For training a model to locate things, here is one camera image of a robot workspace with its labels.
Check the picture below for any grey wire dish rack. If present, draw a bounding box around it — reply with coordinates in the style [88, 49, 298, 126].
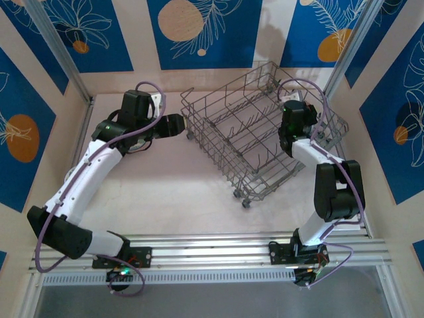
[179, 60, 350, 209]

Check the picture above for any small black control board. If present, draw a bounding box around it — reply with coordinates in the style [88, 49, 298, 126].
[293, 267, 324, 288]
[105, 267, 138, 283]

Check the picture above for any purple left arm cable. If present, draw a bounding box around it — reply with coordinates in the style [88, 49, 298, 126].
[34, 81, 166, 297]

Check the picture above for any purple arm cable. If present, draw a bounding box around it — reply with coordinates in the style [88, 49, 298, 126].
[34, 81, 166, 297]
[277, 78, 367, 292]

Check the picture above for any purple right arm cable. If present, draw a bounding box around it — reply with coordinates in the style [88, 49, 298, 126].
[277, 78, 367, 292]

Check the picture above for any aluminium frame post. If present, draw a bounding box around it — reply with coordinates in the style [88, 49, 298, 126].
[323, 0, 384, 99]
[23, 0, 93, 103]

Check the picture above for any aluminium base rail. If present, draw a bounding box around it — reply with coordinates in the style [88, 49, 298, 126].
[28, 233, 395, 271]

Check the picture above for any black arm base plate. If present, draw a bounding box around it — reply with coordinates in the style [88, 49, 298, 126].
[91, 246, 153, 269]
[268, 243, 329, 266]

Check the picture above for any white slotted cable duct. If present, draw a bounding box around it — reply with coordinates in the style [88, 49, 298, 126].
[42, 270, 297, 286]

